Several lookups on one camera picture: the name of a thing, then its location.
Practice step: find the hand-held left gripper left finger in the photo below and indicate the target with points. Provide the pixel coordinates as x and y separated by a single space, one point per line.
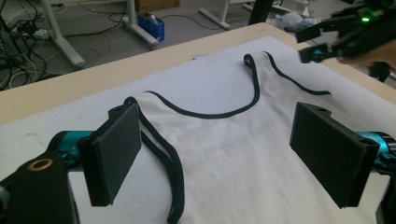
109 155

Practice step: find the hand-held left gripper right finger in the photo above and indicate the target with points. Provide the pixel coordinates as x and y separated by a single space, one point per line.
330 152

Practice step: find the white tank top black trim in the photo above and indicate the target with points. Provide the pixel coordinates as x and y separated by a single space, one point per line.
236 155

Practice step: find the crumpled plastic bag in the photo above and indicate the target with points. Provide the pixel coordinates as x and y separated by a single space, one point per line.
292 20

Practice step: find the black aluminium pillar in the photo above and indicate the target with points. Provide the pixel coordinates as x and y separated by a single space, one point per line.
260 11

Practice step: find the white-legged side desk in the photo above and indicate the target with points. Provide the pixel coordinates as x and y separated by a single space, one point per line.
218 20

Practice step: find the blue storage box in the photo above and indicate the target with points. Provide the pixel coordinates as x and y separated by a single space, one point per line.
152 29

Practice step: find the white power strip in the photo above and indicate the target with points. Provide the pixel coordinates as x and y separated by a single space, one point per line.
34 33

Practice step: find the white bottle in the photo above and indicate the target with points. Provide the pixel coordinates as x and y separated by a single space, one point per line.
153 19

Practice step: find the large cardboard box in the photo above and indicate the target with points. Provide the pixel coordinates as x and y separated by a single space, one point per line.
155 4

